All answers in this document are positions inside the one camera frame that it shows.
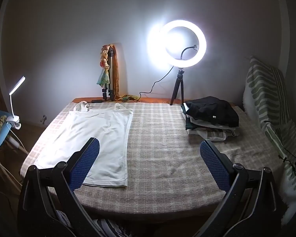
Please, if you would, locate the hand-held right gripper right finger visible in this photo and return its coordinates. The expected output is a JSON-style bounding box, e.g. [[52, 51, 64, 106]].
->
[[197, 139, 282, 237]]

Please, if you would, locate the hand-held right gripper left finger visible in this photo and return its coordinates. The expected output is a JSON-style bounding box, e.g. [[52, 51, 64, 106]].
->
[[17, 137, 104, 237]]

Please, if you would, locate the white tank top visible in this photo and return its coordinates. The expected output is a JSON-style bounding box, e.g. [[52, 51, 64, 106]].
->
[[33, 101, 134, 187]]

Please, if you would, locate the stack of folded clothes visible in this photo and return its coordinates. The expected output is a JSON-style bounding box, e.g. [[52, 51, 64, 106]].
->
[[181, 103, 238, 142]]

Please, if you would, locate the black folded garment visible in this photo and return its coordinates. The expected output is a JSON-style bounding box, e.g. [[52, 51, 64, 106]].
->
[[186, 96, 240, 128]]

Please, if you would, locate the beige plaid blanket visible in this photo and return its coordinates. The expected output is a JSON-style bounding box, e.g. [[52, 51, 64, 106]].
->
[[20, 101, 284, 218]]

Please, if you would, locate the striped cloth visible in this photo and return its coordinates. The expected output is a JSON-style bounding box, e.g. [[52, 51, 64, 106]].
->
[[56, 210, 130, 237]]

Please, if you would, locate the white clip desk lamp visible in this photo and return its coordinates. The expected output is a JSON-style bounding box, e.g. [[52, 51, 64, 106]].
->
[[5, 76, 26, 131]]

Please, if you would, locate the colourful printed cloth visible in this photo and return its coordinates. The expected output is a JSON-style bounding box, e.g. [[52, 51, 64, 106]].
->
[[96, 45, 112, 87]]

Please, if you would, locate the green striped white cushion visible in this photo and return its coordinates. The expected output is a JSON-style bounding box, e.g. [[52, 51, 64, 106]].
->
[[242, 55, 296, 224]]

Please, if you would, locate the blue chair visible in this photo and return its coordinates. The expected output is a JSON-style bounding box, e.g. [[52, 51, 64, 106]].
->
[[0, 99, 16, 155]]

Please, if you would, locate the orange scarf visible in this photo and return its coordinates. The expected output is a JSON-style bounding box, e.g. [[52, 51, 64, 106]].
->
[[111, 44, 139, 102]]

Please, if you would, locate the folded silver tripod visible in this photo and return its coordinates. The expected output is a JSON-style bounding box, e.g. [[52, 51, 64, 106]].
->
[[102, 48, 115, 102]]

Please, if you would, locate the black gooseneck phone holder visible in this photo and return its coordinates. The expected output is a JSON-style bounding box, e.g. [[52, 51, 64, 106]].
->
[[180, 45, 198, 60]]

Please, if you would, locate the white lamp cable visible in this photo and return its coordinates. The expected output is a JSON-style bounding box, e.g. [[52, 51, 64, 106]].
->
[[6, 128, 30, 155]]

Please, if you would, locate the thin black cable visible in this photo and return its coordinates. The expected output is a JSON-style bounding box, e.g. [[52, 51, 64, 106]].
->
[[263, 121, 296, 179]]

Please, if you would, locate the black power cable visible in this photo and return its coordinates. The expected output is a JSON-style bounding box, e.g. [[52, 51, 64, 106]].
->
[[138, 65, 175, 102]]

